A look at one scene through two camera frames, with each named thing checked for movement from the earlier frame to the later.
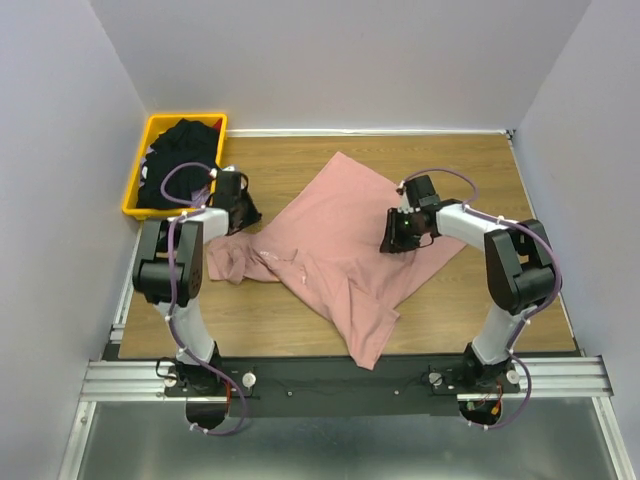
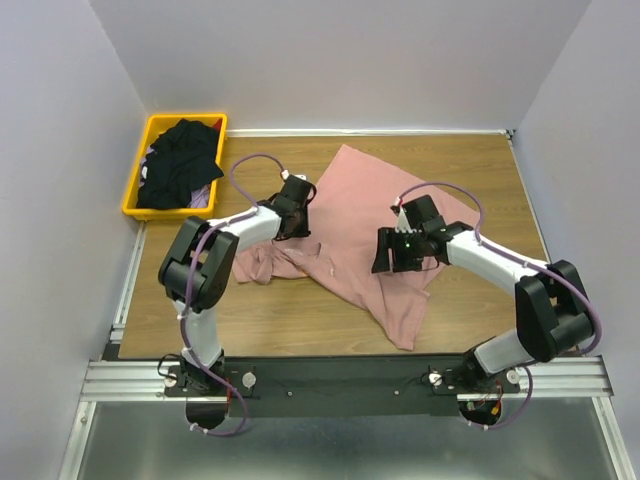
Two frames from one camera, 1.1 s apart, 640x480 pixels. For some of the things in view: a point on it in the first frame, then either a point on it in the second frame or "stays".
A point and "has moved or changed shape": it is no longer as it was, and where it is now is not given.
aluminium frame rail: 117,381 stays
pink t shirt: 326,239 has moved or changed shape
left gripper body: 249,212 → 302,226
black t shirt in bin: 187,141 stays
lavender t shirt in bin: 200,196 stays
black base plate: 334,387 stays
